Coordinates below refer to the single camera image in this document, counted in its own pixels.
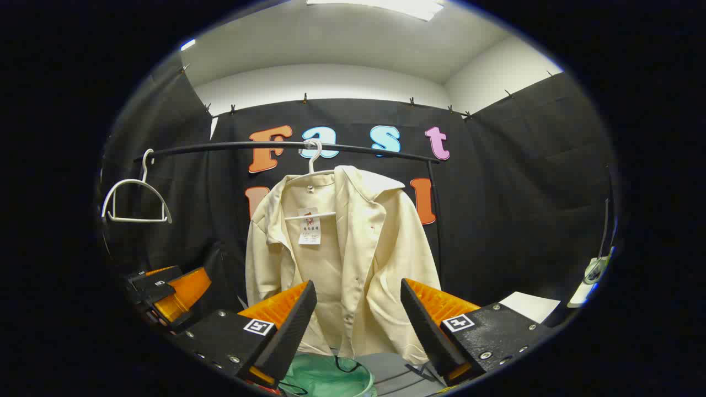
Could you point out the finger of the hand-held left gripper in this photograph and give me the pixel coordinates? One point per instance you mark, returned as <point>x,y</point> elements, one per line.
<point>185,295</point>
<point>154,275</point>

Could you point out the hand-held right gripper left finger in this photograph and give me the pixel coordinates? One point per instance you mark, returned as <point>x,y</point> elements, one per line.
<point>292,331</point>

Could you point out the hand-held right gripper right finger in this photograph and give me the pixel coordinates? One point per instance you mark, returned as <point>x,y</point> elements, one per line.
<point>427,331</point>

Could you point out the green laundry hamper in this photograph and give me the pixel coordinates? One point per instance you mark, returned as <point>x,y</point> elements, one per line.
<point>320,377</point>

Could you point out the cream button-up shirt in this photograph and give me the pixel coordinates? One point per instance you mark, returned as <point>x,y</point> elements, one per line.
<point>386,248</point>

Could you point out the white empty clothes hanger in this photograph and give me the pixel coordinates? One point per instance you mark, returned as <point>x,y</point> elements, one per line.
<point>138,220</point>

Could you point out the black clothes rack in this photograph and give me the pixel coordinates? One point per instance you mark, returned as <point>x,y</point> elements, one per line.
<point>220,146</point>

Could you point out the white hanger with crossbar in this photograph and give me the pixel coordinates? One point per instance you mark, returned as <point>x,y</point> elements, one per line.
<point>313,146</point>

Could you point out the white paper sheet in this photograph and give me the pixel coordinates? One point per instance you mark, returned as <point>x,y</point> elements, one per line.
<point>529,306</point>

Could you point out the white and green object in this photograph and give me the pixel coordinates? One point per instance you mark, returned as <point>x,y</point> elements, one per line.
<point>583,292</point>

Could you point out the black backdrop cloth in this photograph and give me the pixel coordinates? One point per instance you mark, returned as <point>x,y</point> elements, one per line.
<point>524,193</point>

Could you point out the row of backdrop clips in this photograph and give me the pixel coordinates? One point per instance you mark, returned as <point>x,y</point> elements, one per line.
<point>304,99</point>

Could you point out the large ceiling light panel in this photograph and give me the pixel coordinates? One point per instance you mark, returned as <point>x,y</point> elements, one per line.
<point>397,6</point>

